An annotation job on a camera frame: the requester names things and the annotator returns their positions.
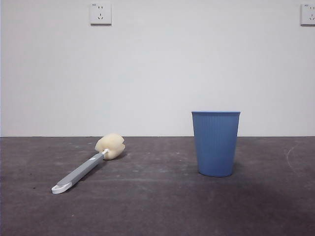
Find blue ribbed plastic cup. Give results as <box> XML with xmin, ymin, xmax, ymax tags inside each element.
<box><xmin>191</xmin><ymin>110</ymin><xmax>241</xmax><ymax>177</ymax></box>

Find grey-handled sponge cup brush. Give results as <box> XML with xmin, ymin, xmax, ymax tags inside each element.
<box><xmin>51</xmin><ymin>133</ymin><xmax>126</xmax><ymax>196</ymax></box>

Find white wall socket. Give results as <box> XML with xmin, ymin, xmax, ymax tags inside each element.
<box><xmin>90</xmin><ymin>3</ymin><xmax>112</xmax><ymax>26</ymax></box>
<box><xmin>300</xmin><ymin>3</ymin><xmax>315</xmax><ymax>27</ymax></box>

